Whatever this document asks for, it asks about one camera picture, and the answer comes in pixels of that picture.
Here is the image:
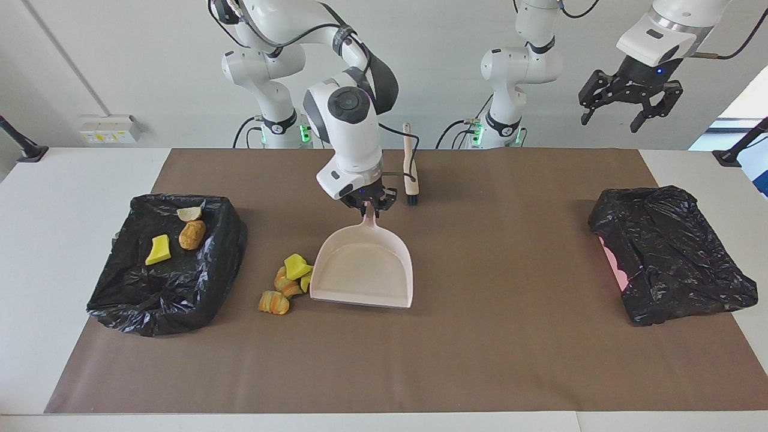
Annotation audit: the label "black camera stand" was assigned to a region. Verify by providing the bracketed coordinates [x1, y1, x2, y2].
[0, 115, 49, 163]
[713, 117, 768, 167]

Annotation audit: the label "white wall cable duct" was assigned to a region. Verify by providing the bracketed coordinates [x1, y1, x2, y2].
[23, 0, 104, 116]

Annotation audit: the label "orange toy croissant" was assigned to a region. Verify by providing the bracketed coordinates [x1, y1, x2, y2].
[274, 267, 304, 299]
[258, 290, 290, 315]

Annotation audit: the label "brown toy bread roll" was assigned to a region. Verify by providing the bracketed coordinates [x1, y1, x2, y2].
[179, 220, 206, 251]

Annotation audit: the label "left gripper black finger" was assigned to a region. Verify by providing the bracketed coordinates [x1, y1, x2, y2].
[579, 70, 613, 125]
[630, 81, 683, 134]

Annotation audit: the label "beige hand brush black bristles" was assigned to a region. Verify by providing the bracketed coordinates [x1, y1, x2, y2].
[403, 123, 419, 206]

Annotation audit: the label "brown paper table mat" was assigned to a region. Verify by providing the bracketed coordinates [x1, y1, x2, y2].
[44, 148, 768, 415]

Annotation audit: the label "white wall socket box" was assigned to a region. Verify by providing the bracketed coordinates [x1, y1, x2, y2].
[79, 115, 142, 145]

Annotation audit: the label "black base cable bundle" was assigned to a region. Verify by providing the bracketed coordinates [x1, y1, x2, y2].
[436, 119, 481, 149]
[233, 116, 265, 149]

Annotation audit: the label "pale pink plastic dustpan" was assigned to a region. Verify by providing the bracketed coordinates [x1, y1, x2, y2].
[310, 207, 414, 309]

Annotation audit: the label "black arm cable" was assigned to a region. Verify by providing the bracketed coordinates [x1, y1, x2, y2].
[555, 0, 768, 61]
[210, 0, 421, 184]

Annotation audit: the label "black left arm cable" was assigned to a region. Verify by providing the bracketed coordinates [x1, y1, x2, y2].
[555, 0, 768, 61]

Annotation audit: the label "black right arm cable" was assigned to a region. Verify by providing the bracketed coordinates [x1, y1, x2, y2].
[210, 0, 421, 184]

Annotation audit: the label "black trash bag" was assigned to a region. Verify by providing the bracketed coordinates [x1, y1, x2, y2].
[86, 193, 248, 337]
[588, 185, 759, 326]

